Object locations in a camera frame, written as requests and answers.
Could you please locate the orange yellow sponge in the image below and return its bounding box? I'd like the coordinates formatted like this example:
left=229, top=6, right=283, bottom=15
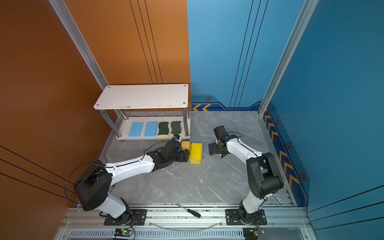
left=182, top=141, right=191, bottom=151

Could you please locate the green yellow scouring sponge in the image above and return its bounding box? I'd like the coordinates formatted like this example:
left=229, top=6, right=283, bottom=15
left=158, top=122, right=170, bottom=137
left=171, top=121, right=182, bottom=135

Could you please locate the blue sponge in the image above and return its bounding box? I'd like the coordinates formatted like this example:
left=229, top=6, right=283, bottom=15
left=144, top=122, right=158, bottom=138
left=129, top=122, right=144, bottom=138

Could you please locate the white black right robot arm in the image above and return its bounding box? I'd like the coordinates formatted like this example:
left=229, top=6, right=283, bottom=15
left=209, top=126, right=284, bottom=225

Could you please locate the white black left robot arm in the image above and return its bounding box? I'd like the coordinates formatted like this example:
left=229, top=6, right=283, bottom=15
left=74, top=138, right=190, bottom=225

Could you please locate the white two-tier shelf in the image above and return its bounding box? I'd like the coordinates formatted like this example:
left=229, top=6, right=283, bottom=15
left=94, top=84, right=191, bottom=141

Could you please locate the silver metal wrench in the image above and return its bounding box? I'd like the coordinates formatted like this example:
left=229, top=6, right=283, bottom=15
left=271, top=194, right=282, bottom=208

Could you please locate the right green circuit board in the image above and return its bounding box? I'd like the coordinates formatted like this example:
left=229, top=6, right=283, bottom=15
left=243, top=228, right=259, bottom=240

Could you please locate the green circuit board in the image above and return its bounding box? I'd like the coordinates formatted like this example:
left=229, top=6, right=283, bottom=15
left=243, top=228, right=259, bottom=240
left=114, top=229, right=134, bottom=239

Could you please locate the left green circuit board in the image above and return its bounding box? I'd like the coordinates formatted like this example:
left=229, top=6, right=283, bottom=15
left=114, top=229, right=134, bottom=239

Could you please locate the black handled screwdriver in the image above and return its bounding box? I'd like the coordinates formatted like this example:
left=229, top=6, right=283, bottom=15
left=177, top=204, right=201, bottom=218

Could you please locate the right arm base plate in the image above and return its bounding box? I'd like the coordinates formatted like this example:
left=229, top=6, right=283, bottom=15
left=225, top=208, right=268, bottom=226

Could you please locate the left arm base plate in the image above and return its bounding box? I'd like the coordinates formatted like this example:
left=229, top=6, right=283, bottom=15
left=104, top=209, right=148, bottom=226

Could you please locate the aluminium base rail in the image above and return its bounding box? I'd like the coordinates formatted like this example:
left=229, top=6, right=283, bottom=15
left=55, top=204, right=317, bottom=240

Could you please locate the right aluminium corner post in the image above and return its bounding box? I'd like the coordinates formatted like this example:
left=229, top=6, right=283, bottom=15
left=258, top=0, right=319, bottom=117

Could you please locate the aluminium corner post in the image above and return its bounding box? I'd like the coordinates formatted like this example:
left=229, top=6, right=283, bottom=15
left=49, top=0, right=109, bottom=90
left=258, top=0, right=319, bottom=117

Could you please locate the left aluminium corner post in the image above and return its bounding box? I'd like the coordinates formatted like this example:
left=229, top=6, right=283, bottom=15
left=49, top=0, right=109, bottom=90

